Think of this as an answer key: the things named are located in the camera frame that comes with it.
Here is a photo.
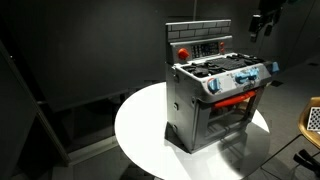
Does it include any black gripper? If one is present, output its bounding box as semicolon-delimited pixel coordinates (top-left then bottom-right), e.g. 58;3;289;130
249;0;288;43

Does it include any blue stove knob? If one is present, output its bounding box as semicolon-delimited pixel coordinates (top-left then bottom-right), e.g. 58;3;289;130
207;78;222;95
234;68;261;85
268;61;281;75

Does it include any black stove burner grate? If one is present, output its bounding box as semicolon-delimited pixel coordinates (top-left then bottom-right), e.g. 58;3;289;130
182;53;266;78

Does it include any orange round stove knob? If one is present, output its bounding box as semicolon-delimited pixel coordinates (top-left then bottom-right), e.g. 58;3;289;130
177;47;190;61

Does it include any grey toy stove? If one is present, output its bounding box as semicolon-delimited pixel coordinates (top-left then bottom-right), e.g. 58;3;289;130
164;19;281;154

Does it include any black floor outlet plate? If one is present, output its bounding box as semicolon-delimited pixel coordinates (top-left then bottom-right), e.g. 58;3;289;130
270;80;285;88

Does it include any checkered calibration board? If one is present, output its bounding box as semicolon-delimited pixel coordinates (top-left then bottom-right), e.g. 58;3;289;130
306;106;320;132

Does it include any white round table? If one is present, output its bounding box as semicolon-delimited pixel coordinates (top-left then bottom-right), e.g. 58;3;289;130
114;80;272;180

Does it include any orange oven door handle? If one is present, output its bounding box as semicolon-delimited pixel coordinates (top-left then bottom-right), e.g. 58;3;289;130
213;90;258;110

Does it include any black wire chair base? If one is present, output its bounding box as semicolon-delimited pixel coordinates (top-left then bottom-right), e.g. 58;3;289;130
259;133;320;180

